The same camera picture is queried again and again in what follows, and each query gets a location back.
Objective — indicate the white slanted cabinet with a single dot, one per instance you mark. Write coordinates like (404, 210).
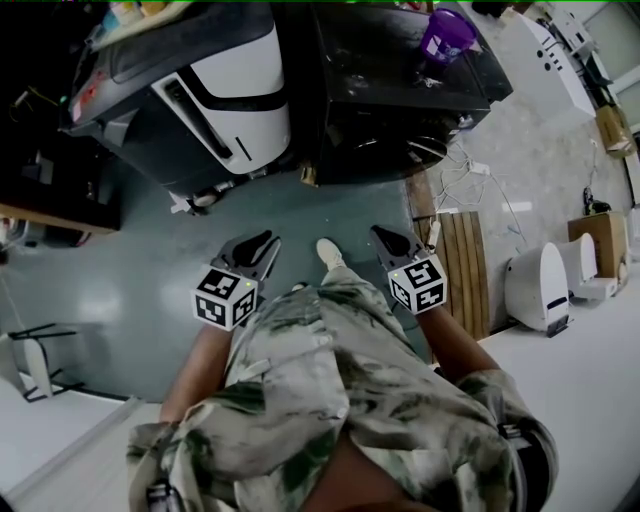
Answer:
(555, 70)

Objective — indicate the black washing machine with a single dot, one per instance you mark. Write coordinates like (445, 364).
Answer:
(400, 95)

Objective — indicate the white boxy machine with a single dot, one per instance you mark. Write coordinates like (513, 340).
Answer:
(575, 30)

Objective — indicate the black metal floor stand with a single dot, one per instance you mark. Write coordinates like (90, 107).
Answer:
(37, 365)

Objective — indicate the small white rounded device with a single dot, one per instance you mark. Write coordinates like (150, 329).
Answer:
(585, 265)

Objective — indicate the person's right forearm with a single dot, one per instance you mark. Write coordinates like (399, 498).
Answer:
(455, 350)

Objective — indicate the wooden desk with dark gear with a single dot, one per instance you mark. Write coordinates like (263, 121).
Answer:
(55, 195)

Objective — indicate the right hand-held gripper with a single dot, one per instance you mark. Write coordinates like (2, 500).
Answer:
(419, 285)

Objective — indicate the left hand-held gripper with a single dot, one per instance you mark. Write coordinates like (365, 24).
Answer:
(227, 300)

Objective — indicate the flat cardboard box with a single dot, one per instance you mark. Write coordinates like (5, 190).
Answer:
(616, 131)

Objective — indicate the wooden slat pallet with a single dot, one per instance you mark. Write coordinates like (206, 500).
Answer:
(465, 270)

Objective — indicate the white power strip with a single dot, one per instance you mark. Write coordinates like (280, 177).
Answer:
(434, 235)

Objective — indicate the large white rounded device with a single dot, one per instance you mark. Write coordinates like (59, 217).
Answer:
(537, 287)

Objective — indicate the person's left forearm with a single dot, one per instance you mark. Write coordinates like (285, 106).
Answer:
(200, 375)

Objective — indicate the person's camouflage clothing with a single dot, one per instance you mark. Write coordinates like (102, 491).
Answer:
(325, 380)

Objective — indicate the person's white shoe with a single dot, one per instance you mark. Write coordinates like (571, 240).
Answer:
(330, 252)

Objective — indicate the brown cardboard box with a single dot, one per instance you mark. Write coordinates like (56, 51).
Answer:
(607, 235)

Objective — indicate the black and white appliance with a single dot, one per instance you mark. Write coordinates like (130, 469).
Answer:
(200, 95)

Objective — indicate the purple plastic bucket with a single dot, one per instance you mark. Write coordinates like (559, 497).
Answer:
(445, 35)

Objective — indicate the narrow wooden board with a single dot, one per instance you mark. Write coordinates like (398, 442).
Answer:
(420, 200)

